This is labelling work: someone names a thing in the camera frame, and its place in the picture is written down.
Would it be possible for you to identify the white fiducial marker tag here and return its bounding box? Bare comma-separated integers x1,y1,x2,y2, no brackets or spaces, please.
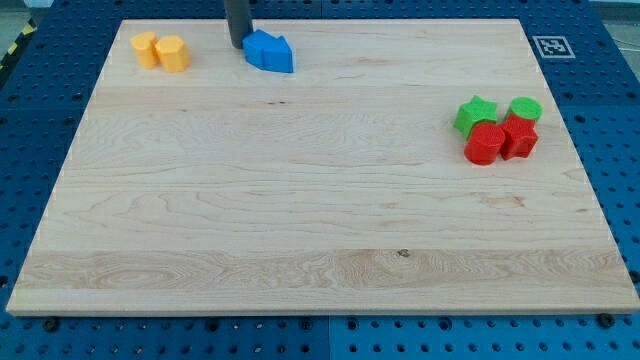
532,35,575,59

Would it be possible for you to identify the wooden board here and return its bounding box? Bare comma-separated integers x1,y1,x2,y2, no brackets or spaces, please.
7,19,639,317

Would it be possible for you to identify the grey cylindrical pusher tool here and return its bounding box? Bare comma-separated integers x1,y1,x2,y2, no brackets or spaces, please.
223,0,254,49

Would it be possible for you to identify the red cylinder block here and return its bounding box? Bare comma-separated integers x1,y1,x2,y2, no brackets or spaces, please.
464,122,506,166

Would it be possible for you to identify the blue arrow-shaped block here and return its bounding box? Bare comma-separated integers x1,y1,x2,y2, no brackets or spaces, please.
242,30,294,73

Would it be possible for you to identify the green star block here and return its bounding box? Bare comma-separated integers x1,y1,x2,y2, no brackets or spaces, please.
453,95,498,139

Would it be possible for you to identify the yellow cylinder block left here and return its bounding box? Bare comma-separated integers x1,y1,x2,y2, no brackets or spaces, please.
130,31,158,69

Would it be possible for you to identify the red star block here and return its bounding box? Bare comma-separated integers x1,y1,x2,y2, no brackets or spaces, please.
500,113,539,160

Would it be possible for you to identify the yellow hexagon block right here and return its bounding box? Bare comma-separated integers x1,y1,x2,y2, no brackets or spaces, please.
155,35,191,73

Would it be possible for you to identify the green cylinder block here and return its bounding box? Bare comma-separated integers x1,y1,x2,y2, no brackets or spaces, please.
506,97,543,122

